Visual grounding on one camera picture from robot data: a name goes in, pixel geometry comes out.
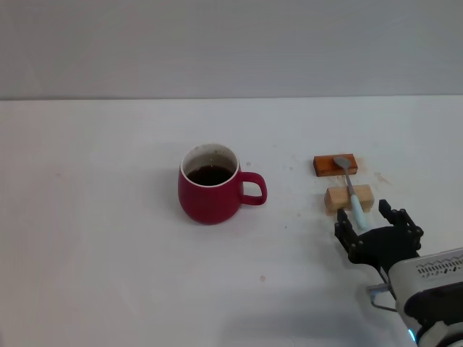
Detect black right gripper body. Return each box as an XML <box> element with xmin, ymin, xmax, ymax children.
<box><xmin>348</xmin><ymin>226</ymin><xmax>421</xmax><ymax>270</ymax></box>

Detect spoon with light blue handle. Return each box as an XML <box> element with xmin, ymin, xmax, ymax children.
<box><xmin>333</xmin><ymin>155</ymin><xmax>369</xmax><ymax>231</ymax></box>

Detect red ceramic coffee mug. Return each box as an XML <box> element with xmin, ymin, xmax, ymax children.
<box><xmin>177</xmin><ymin>142</ymin><xmax>268</xmax><ymax>226</ymax></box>

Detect light wooden bridge block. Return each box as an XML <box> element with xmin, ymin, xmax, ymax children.
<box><xmin>323</xmin><ymin>184</ymin><xmax>373</xmax><ymax>217</ymax></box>

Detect dark brown wooden block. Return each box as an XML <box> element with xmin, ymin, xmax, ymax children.
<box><xmin>313</xmin><ymin>153</ymin><xmax>359</xmax><ymax>178</ymax></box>

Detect grey cable with metal plugs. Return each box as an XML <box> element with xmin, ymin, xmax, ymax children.
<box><xmin>365</xmin><ymin>265</ymin><xmax>398</xmax><ymax>314</ymax></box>

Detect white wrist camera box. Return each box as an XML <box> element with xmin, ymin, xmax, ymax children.
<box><xmin>390</xmin><ymin>247</ymin><xmax>463</xmax><ymax>301</ymax></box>

